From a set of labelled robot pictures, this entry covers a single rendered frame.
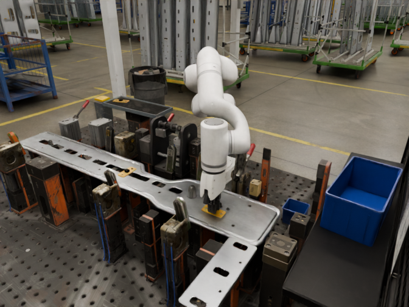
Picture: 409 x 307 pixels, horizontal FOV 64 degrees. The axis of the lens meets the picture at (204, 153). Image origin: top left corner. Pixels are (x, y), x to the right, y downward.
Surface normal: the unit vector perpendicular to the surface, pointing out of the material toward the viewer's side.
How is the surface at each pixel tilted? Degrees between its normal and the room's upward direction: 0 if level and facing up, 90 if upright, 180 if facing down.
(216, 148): 90
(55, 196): 90
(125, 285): 0
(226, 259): 0
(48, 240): 0
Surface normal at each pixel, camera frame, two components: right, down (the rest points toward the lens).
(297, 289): 0.00, -0.89
